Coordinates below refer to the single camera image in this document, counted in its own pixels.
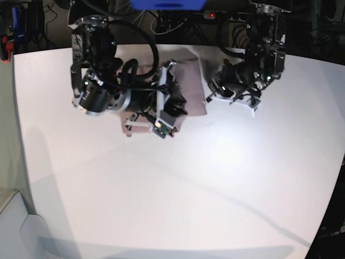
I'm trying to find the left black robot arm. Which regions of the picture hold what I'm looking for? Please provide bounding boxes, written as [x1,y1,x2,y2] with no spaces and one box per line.
[204,1,292,111]

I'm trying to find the grey power strip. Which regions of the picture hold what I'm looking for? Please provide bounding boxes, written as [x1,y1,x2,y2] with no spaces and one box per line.
[203,10,250,22]

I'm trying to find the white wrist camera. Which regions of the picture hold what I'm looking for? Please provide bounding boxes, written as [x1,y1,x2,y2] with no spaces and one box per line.
[150,111,176,139]
[248,98,261,118]

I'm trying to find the mauve t-shirt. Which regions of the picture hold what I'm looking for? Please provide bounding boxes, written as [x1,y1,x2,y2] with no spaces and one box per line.
[116,45,207,137]

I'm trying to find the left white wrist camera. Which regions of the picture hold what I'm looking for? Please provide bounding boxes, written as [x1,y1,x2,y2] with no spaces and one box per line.
[248,98,261,118]

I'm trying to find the blue box at top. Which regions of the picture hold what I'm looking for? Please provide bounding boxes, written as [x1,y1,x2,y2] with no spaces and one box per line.
[130,0,206,11]

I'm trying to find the white side table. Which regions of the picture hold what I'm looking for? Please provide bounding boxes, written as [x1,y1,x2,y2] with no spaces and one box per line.
[1,192,49,258]

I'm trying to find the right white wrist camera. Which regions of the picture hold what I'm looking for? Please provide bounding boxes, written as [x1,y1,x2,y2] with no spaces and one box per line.
[150,111,176,139]

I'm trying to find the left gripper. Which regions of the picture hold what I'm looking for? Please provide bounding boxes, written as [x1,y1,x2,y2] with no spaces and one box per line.
[204,60,261,108]

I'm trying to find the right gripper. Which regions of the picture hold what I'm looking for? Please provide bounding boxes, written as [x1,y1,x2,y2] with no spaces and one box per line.
[122,60,188,135]

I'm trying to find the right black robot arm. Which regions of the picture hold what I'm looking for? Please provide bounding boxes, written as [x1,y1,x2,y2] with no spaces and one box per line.
[68,1,187,138]

